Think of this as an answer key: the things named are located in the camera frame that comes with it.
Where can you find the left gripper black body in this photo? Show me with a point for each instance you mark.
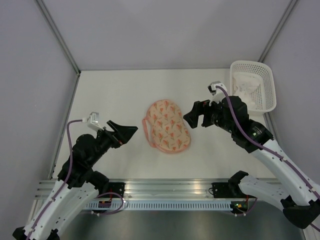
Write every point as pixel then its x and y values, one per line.
pixel 106 140

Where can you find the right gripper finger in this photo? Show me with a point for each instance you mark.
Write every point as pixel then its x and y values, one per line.
pixel 192 118
pixel 200 107

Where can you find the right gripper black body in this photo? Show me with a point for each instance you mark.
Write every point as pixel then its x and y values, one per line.
pixel 213 115

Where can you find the floral mesh laundry bag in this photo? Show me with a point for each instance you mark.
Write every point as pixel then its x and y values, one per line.
pixel 164 127

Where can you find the white bra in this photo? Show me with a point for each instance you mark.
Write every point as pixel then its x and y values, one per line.
pixel 247 86

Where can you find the white perforated plastic basket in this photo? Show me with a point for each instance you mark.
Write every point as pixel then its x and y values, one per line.
pixel 268 100

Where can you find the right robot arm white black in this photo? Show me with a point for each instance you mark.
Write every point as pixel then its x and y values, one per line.
pixel 298 198

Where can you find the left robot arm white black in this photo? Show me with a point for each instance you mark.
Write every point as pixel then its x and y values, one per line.
pixel 77 183

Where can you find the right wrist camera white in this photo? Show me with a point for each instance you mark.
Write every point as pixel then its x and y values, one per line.
pixel 218 91

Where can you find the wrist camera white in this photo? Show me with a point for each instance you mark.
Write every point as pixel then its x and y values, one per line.
pixel 92 121
pixel 218 91

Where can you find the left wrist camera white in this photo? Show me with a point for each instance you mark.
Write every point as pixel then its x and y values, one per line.
pixel 92 121

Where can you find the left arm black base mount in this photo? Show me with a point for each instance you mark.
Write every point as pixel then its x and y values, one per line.
pixel 113 189

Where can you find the white slotted cable duct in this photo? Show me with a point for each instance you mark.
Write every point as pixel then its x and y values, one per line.
pixel 162 205

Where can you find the aluminium mounting rail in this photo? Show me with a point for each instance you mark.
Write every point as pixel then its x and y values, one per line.
pixel 171 189

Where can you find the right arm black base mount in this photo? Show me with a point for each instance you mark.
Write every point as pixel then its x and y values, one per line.
pixel 221 190

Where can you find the right aluminium frame post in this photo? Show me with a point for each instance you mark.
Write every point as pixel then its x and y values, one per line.
pixel 279 27

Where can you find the aluminium frame post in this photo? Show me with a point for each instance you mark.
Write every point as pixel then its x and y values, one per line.
pixel 57 34
pixel 279 27

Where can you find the left aluminium frame post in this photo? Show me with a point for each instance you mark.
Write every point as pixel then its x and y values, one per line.
pixel 57 34

